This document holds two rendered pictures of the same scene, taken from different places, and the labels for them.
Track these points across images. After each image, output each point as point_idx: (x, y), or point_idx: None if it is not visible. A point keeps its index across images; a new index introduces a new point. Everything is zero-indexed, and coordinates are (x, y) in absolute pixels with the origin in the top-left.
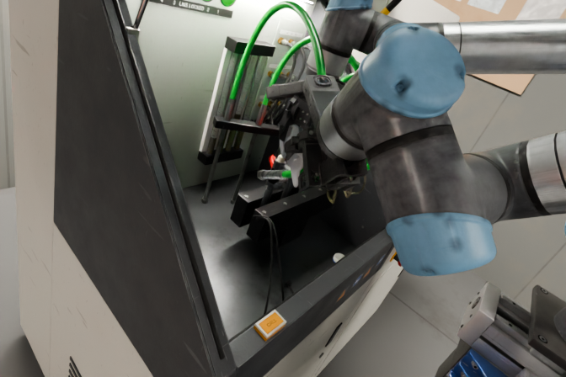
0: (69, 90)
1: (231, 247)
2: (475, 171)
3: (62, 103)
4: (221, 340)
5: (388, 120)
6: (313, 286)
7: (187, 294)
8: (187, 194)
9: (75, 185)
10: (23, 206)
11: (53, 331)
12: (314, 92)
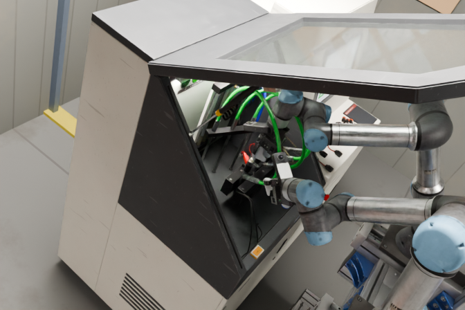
0: (146, 148)
1: (221, 205)
2: (329, 216)
3: (138, 151)
4: (241, 261)
5: (304, 207)
6: (274, 230)
7: (226, 245)
8: None
9: (144, 190)
10: (78, 187)
11: (106, 259)
12: (277, 165)
